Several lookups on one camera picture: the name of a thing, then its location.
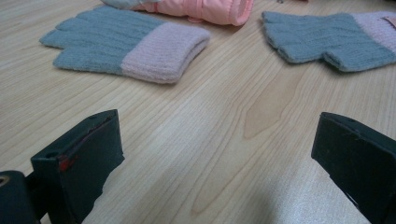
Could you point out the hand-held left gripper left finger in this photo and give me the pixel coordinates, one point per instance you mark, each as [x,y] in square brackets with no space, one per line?
[87,155]

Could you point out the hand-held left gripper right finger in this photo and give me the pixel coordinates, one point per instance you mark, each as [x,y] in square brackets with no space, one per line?
[364,161]

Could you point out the grey knit glove pink cuff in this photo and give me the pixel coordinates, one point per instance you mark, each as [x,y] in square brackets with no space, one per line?
[109,40]
[311,37]

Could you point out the pink padded glove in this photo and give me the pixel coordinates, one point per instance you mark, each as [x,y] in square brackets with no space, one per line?
[211,9]

